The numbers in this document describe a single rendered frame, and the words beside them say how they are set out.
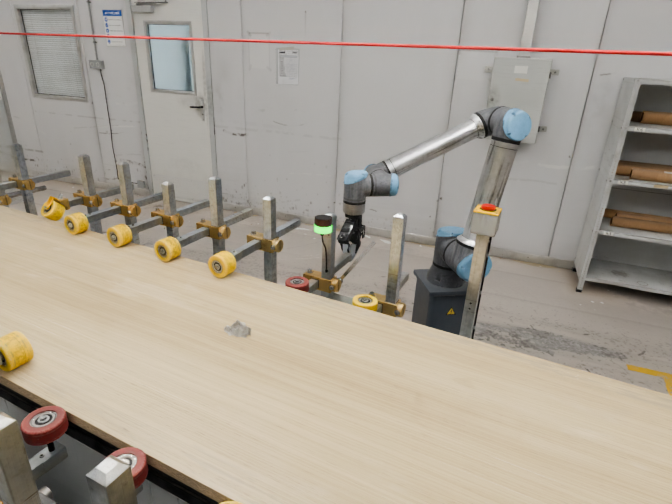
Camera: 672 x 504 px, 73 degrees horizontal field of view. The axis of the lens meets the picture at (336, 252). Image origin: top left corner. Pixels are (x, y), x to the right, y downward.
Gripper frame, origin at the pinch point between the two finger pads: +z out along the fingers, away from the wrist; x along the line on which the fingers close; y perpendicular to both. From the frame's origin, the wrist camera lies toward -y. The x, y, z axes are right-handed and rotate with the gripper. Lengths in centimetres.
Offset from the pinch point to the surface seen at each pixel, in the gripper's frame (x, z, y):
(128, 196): 94, -18, -28
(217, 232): 44, -13, -29
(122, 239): 71, -11, -52
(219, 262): 24, -13, -52
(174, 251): 46, -12, -51
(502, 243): -38, 70, 247
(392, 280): -29.1, -10.4, -28.6
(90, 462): 8, 7, -116
